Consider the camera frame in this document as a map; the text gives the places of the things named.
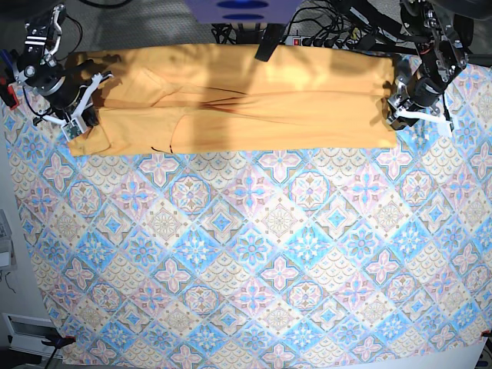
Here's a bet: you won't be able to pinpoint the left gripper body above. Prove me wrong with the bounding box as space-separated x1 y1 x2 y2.
387 75 446 115

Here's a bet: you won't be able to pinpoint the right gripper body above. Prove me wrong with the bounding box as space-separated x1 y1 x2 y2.
32 63 93 118

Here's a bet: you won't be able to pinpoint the yellow T-shirt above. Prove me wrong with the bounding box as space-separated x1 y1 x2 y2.
68 44 397 156

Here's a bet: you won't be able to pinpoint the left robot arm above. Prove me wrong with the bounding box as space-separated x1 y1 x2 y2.
341 1 467 136

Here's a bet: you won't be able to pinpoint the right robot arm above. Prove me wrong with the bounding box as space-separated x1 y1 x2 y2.
12 2 113 135

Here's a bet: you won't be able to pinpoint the red clamp left edge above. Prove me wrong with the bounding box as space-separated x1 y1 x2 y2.
0 77 19 110

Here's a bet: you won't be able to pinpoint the black clamp on table edge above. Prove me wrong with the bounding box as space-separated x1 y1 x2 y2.
254 23 285 62

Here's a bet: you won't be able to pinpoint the blue patterned tablecloth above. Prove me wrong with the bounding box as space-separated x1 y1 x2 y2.
1 65 491 368

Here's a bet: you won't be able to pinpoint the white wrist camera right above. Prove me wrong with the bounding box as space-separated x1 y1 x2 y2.
61 117 88 141

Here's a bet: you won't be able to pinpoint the tangled black cables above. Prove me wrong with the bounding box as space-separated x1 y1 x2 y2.
209 0 370 51

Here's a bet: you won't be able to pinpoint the white power strip red switch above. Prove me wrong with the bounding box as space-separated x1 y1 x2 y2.
284 35 351 50

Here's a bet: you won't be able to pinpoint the aluminium rail with clamp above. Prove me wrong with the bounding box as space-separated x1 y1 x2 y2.
2 313 75 358

